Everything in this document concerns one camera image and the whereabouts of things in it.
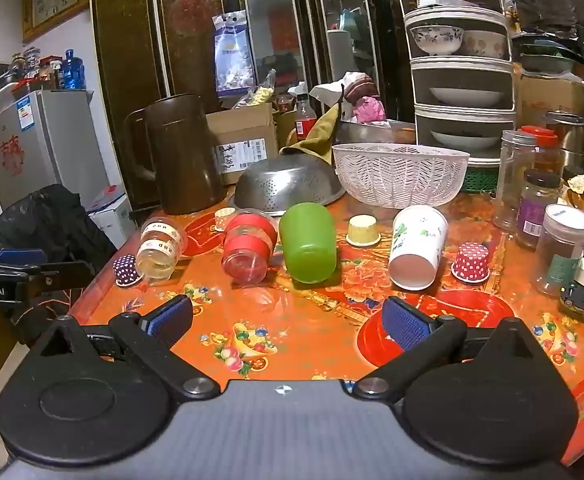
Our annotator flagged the white tiered dish rack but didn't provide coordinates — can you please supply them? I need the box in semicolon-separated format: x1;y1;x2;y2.
394;0;519;166

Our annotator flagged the black garbage bag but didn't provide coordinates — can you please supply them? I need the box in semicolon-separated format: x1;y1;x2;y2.
0;183;118;281

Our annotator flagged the blue white snack bag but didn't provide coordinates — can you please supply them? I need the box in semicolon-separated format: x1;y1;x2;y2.
212;9;259;98

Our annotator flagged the flat white box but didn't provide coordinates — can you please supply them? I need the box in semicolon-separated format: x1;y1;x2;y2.
416;0;480;9

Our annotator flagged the glass jar purple label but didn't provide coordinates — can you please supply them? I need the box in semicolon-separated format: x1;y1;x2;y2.
515;168;565;250

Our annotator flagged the metal basin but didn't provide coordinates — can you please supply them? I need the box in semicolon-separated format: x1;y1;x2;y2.
336;119;417;147

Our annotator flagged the red polka dot cupcake liner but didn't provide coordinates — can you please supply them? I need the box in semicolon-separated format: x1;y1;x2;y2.
451;242;492;282

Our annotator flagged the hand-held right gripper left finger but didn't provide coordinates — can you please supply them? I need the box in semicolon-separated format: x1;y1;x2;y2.
36;295;221;402

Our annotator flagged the blue water bottle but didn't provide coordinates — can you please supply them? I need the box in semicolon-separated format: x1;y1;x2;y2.
62;49;88;91

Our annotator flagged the white plastic basket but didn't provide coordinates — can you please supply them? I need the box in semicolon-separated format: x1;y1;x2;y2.
332;142;471;210

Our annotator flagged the white paper cup green print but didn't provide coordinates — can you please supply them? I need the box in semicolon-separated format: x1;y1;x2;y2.
388;205;449;291

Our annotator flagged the brown plastic pitcher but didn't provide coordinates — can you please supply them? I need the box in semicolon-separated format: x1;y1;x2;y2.
122;93;227;216

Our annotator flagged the white appliance carton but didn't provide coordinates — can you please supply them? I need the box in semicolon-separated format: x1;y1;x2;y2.
88;191;133;248

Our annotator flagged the tall clear empty jar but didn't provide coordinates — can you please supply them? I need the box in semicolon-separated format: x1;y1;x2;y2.
493;130;538;232

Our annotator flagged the red banded clear cup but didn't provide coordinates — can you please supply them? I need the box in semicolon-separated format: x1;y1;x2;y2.
221;210;279;283

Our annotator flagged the large brown cardboard box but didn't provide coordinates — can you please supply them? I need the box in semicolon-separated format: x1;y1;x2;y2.
516;72;584;128

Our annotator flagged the cardboard box with label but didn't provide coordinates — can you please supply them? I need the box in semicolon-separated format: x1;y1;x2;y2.
205;102;279;186

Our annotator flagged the black toy car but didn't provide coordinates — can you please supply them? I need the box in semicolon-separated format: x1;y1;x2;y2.
558;282;584;320

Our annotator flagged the white plate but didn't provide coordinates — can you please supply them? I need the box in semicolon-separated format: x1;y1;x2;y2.
429;130;504;151
428;87;505;107

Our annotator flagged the blue floral bowl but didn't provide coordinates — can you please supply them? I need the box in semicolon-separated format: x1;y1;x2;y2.
410;25;465;57

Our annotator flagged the orange floral tablecloth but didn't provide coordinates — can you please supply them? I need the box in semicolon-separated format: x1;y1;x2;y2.
69;192;584;441

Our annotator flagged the white yellow cupcake liner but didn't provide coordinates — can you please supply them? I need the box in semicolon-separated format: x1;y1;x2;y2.
214;207;237;233

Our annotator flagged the jar with red lid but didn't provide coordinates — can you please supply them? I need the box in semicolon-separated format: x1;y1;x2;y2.
521;126;566;177

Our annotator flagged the metal colander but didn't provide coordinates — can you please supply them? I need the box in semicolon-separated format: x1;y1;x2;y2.
234;153;347;211

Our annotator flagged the green plastic basket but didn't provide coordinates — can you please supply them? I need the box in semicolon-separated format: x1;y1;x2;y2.
461;166;502;195

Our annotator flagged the purple polka dot cupcake liner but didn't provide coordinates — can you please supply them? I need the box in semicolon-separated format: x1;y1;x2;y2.
112;253;141;288

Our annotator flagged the green plastic cup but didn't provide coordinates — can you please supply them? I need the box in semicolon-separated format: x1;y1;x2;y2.
278;202;339;284

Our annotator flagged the pink floral bowl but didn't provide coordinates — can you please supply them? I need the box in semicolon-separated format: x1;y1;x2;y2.
461;30;510;59

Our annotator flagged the clear jar white lid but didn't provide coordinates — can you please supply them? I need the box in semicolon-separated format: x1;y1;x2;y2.
530;203;584;298

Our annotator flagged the clear bag of pasta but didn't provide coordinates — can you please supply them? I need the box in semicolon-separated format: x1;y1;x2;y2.
231;69;277;111

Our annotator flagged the olive green cloth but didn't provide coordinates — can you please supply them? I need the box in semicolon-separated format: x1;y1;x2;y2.
279;105;345;166

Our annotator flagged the stainless steel kettle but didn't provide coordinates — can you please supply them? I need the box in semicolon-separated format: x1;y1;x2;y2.
543;111;584;167

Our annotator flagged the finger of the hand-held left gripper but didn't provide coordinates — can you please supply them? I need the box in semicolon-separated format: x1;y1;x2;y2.
2;260;88;295
0;246;48;267

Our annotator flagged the pink plastic bag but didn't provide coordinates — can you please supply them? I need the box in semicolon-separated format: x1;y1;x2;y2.
353;96;389;125

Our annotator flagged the clear cup with beige band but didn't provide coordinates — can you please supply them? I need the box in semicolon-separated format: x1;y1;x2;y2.
136;216;189;281

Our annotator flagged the dark mirrored wardrobe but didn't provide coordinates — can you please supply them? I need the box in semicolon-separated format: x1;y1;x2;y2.
90;0;403;208

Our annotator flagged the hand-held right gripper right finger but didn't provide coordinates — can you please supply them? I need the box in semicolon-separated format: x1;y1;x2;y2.
353;296;543;405

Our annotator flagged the silver refrigerator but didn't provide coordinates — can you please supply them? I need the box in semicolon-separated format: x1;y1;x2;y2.
0;89;110;211

